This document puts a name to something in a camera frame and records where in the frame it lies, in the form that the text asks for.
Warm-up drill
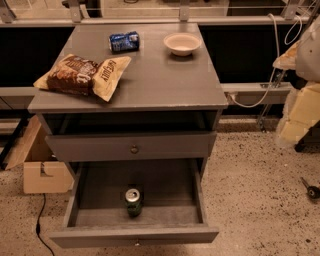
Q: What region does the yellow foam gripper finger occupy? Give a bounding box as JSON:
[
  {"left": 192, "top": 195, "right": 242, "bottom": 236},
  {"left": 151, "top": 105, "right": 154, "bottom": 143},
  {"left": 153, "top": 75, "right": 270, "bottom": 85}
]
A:
[
  {"left": 273, "top": 41, "right": 300, "bottom": 70},
  {"left": 275, "top": 81, "right": 320, "bottom": 146}
]

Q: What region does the green soda can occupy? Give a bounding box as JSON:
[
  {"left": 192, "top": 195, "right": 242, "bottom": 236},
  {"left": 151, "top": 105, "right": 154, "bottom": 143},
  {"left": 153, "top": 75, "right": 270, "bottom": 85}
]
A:
[{"left": 125, "top": 188, "right": 142, "bottom": 217}]

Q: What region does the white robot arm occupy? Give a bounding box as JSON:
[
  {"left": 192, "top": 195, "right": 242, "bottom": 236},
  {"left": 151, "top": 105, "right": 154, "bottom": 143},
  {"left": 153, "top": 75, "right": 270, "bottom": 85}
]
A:
[{"left": 273, "top": 17, "right": 320, "bottom": 148}]

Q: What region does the grey wooden drawer cabinet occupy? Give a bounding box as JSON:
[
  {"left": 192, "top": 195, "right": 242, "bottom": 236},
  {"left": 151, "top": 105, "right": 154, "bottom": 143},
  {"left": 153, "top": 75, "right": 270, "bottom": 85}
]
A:
[{"left": 27, "top": 22, "right": 229, "bottom": 168}]

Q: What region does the open grey lower drawer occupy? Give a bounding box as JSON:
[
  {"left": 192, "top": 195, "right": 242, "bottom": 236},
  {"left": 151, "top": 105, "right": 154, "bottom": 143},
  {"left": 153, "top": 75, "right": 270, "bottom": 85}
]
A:
[{"left": 50, "top": 159, "right": 218, "bottom": 248}]

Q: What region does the blue soda can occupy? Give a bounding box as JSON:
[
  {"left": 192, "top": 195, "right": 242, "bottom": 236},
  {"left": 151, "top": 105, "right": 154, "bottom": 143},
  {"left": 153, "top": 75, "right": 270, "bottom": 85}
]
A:
[{"left": 109, "top": 31, "right": 140, "bottom": 53}]

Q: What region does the closed grey upper drawer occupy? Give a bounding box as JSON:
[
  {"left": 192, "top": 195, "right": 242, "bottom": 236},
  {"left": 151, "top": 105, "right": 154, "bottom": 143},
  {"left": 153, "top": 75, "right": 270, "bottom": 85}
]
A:
[{"left": 46, "top": 132, "right": 216, "bottom": 162}]

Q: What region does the metal diagonal pole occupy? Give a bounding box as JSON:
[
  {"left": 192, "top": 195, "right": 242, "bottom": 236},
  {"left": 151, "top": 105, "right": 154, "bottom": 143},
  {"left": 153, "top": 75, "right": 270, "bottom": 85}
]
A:
[{"left": 257, "top": 70, "right": 286, "bottom": 132}]

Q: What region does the black tool on floor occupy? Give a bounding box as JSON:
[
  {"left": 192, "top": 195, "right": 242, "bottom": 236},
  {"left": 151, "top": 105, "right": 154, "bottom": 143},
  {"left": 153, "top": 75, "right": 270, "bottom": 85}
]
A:
[{"left": 301, "top": 178, "right": 320, "bottom": 199}]

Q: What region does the white paper bowl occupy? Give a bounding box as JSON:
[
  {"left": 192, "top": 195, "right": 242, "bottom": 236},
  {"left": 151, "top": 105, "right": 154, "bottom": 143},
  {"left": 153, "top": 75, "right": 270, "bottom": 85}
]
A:
[{"left": 163, "top": 33, "right": 202, "bottom": 57}]

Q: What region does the brown yellow chip bag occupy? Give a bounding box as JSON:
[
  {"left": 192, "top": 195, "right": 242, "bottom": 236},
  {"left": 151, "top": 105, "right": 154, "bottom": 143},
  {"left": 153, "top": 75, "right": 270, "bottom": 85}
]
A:
[{"left": 34, "top": 54, "right": 131, "bottom": 102}]

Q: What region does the cardboard box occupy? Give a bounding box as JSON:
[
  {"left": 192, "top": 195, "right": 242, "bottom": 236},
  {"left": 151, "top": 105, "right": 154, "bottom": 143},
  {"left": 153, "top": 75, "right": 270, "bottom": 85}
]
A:
[{"left": 6, "top": 116, "right": 74, "bottom": 194}]

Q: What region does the white hanging cable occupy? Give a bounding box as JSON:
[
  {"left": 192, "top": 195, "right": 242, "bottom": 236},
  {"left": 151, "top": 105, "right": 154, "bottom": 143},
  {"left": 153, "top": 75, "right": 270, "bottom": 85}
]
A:
[{"left": 228, "top": 13, "right": 304, "bottom": 109}]

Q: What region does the grey wall rail shelf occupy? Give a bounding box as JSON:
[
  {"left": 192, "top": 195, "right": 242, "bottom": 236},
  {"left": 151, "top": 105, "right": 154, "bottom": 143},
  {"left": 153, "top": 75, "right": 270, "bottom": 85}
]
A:
[{"left": 222, "top": 82, "right": 292, "bottom": 105}]

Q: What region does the black floor cable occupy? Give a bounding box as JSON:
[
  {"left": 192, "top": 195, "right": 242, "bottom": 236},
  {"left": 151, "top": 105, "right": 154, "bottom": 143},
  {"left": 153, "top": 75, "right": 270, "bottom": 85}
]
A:
[{"left": 35, "top": 193, "right": 56, "bottom": 256}]

